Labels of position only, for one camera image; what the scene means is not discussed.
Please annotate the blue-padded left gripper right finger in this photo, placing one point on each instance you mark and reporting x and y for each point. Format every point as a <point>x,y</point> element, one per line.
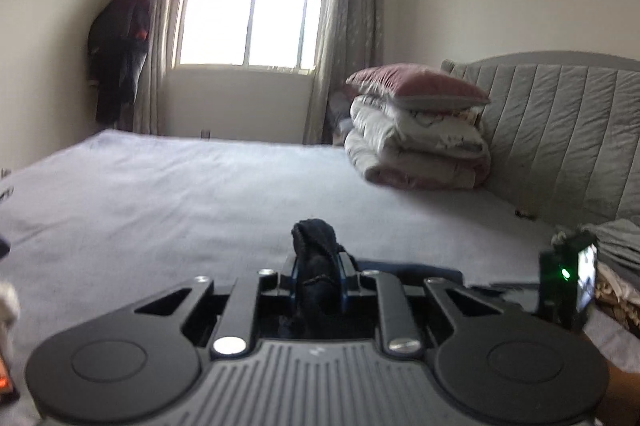
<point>398,334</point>

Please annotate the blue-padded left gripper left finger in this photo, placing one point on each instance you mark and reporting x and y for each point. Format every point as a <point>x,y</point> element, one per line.
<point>265,291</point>

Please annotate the dark blue jeans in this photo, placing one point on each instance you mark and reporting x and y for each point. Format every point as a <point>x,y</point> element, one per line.
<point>318,312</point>

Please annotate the stack of folded clothes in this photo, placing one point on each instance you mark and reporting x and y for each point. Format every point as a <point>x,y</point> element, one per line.
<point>617,293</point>

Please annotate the person's right hand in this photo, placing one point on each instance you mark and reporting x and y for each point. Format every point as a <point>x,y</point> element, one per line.
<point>621,403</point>

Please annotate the small brown object on bed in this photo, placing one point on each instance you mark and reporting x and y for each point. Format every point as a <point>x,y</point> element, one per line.
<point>524,215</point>

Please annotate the grey quilted headboard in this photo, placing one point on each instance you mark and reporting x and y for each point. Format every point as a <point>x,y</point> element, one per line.
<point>563,132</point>

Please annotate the white plush garment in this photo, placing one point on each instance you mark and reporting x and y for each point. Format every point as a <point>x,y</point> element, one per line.
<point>10,311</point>

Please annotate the smartphone with lit screen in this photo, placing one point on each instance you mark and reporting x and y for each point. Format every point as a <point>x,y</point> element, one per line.
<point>8,390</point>

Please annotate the pink grey pillow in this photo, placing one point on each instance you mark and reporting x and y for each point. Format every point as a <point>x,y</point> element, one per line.
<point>418,88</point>

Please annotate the dark garment at bed edge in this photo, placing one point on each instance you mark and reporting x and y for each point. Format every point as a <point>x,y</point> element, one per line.
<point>4,248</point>

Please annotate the right grey curtain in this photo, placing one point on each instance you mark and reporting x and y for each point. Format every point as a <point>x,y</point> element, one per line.
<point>352,39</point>

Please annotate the grey curtain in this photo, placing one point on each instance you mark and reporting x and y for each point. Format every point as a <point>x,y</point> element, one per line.
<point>352,39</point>
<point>155,20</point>

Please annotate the window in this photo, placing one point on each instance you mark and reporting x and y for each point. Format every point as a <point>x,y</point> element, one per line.
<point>281,35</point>

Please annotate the dark jacket hanging on wall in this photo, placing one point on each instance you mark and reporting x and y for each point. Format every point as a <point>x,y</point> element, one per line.
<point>117,46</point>

